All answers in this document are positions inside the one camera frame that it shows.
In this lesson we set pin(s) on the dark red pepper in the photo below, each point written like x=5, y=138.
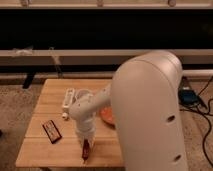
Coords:
x=85, y=150

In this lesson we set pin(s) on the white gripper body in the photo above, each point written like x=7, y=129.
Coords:
x=85, y=129

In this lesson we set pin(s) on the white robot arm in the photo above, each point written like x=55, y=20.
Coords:
x=143, y=95

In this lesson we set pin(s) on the blue device on floor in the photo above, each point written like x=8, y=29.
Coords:
x=187, y=97

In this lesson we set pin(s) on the orange bowl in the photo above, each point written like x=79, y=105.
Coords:
x=107, y=115

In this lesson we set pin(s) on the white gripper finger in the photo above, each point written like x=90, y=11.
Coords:
x=91, y=141
x=81, y=142

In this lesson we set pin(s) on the wooden table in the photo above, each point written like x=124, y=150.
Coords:
x=38, y=151

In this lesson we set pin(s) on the dark rectangular snack packet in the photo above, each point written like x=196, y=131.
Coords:
x=51, y=131

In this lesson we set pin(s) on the white plastic bottle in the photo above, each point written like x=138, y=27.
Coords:
x=68, y=99

